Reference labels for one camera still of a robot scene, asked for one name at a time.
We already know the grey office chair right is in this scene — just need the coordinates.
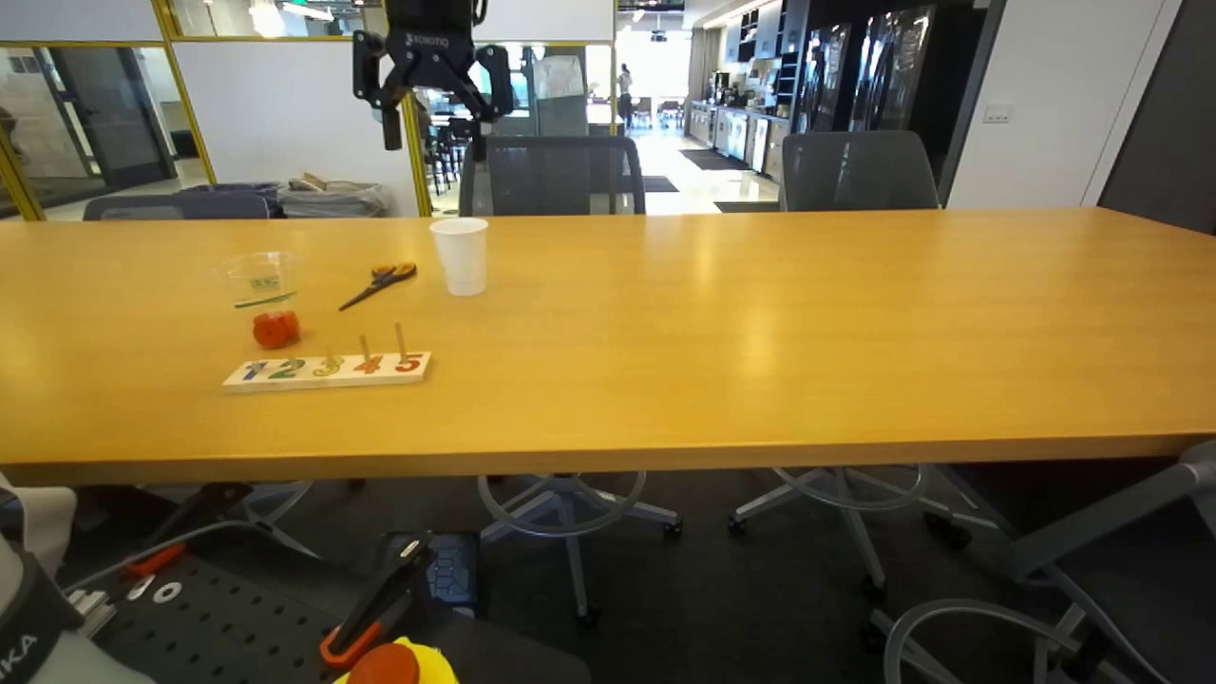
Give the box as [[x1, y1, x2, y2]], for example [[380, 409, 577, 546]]
[[731, 130, 972, 598]]

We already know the orange black tool on floor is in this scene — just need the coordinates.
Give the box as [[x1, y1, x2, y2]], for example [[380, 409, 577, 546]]
[[318, 541, 430, 674]]

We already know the white paper cup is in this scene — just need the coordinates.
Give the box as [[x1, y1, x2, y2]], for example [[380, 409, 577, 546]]
[[430, 216, 485, 297]]

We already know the red yellow emergency stop button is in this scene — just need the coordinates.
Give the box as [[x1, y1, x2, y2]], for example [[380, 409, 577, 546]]
[[335, 639, 459, 684]]

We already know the clear plastic cup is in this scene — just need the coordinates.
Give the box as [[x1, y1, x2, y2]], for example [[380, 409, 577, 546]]
[[224, 252, 299, 349]]

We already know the grey mesh office chair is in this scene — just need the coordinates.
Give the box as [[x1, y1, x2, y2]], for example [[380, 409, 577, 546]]
[[459, 133, 684, 622]]

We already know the grey chair near camera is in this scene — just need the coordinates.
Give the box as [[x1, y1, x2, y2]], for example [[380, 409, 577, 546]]
[[883, 439, 1216, 684]]

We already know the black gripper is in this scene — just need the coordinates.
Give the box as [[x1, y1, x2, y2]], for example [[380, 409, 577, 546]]
[[352, 0, 513, 153]]

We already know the orange disc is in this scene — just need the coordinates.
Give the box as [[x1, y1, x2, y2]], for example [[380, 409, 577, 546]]
[[252, 313, 299, 349]]

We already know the wooden number peg board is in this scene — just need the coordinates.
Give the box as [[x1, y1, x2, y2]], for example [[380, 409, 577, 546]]
[[220, 327, 433, 392]]

